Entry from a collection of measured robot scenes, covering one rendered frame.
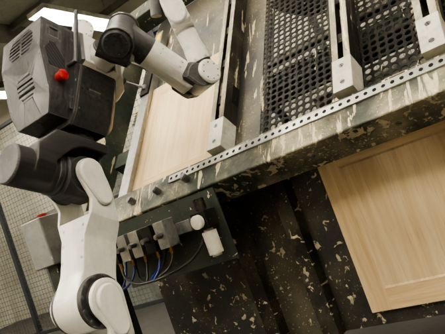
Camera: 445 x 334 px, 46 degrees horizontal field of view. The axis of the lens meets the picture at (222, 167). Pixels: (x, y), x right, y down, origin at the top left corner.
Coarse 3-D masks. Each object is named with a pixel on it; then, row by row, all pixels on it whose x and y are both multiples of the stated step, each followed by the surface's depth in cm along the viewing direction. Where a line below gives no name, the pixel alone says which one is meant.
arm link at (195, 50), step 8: (184, 32) 163; (192, 32) 163; (184, 40) 163; (192, 40) 163; (200, 40) 164; (184, 48) 164; (192, 48) 162; (200, 48) 162; (192, 56) 163; (200, 56) 162; (208, 56) 164; (192, 88) 163; (200, 88) 162; (208, 88) 163; (192, 96) 167
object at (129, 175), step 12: (156, 36) 255; (156, 84) 236; (144, 96) 231; (144, 108) 225; (144, 120) 222; (144, 132) 219; (132, 144) 216; (132, 156) 211; (132, 168) 206; (132, 180) 204; (120, 192) 203
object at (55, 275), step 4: (56, 264) 190; (60, 264) 191; (48, 268) 193; (52, 268) 192; (56, 268) 190; (60, 268) 191; (52, 272) 192; (56, 272) 191; (60, 272) 190; (52, 276) 192; (56, 276) 191; (52, 280) 192; (56, 280) 191; (56, 284) 192; (56, 288) 192
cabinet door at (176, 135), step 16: (160, 96) 226; (176, 96) 217; (208, 96) 200; (160, 112) 219; (176, 112) 210; (192, 112) 202; (208, 112) 195; (160, 128) 212; (176, 128) 204; (192, 128) 197; (208, 128) 189; (144, 144) 214; (160, 144) 206; (176, 144) 198; (192, 144) 191; (144, 160) 207; (160, 160) 200; (176, 160) 193; (192, 160) 185; (144, 176) 201; (160, 176) 194
